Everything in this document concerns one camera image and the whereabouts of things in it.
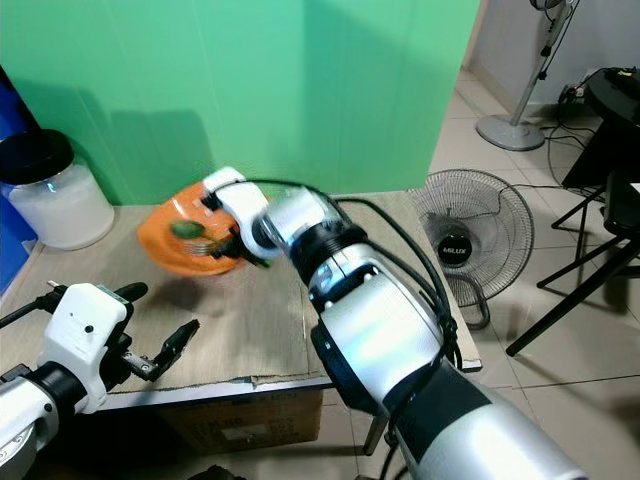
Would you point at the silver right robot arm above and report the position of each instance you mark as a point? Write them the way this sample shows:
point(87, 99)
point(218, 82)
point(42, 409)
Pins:
point(380, 330)

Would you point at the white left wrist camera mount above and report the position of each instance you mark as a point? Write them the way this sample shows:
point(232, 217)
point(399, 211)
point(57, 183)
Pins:
point(85, 325)

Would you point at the dark metal table leg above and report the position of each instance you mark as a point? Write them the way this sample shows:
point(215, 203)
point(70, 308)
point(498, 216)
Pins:
point(376, 436)

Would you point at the green backdrop screen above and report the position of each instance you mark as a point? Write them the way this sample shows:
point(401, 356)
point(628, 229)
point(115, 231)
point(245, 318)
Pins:
point(240, 90)

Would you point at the black tripod stand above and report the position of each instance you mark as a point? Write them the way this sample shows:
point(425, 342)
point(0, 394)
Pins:
point(575, 290)

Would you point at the black round side table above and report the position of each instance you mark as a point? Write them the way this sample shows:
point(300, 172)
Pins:
point(615, 110)

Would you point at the clear jar with black lid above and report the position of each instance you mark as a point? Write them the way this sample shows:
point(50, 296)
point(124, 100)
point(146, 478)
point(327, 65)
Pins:
point(60, 205)

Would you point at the blue partition panel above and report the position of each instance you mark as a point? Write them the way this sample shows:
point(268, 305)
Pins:
point(8, 180)

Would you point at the black power strip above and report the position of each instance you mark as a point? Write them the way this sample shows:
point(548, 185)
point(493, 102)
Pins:
point(574, 94)

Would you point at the grey pedestal fan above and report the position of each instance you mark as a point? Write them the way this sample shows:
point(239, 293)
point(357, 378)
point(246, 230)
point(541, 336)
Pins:
point(510, 132)

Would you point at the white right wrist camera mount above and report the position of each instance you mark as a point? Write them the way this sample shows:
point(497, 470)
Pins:
point(240, 205)

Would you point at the brown cardboard box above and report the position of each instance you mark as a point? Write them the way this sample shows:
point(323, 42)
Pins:
point(245, 422)

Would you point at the orange bowl with green print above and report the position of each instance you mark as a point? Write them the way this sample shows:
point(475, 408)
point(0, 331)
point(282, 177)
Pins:
point(165, 252)

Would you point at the beige woven table mat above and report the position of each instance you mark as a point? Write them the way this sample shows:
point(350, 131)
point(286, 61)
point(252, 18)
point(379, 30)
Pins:
point(245, 335)

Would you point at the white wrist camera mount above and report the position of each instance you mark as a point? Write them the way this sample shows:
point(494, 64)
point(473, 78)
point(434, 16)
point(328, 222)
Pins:
point(240, 205)
point(85, 325)

